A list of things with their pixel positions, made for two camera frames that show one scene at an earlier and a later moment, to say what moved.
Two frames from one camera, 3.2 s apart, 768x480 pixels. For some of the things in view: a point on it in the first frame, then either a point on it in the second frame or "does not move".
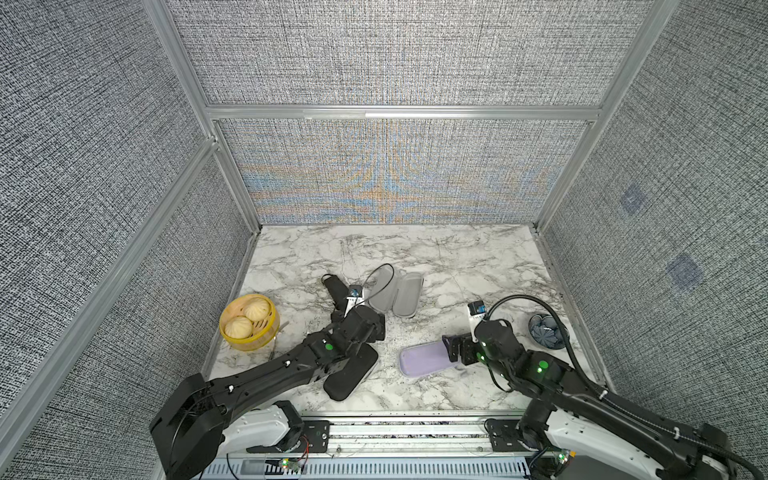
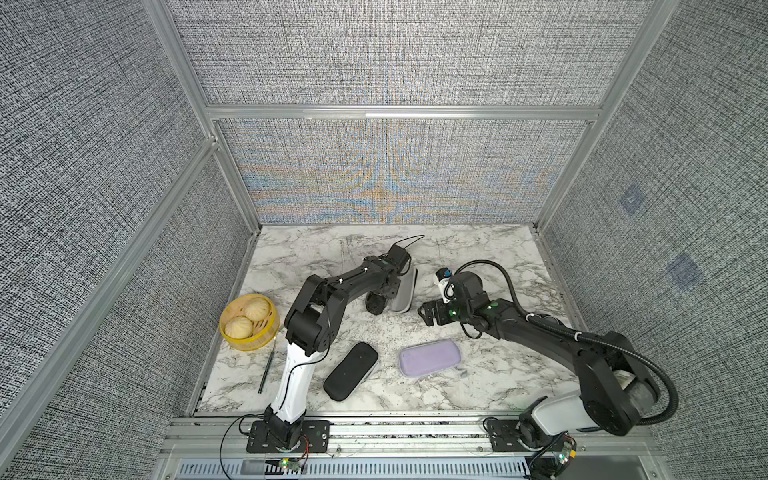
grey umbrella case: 426,358 does not move
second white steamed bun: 257,308 does not move
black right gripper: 466,344 -> 437,305
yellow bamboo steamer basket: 249,322 does not move
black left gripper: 380,335 -> 392,293
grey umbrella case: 401,294 does not move
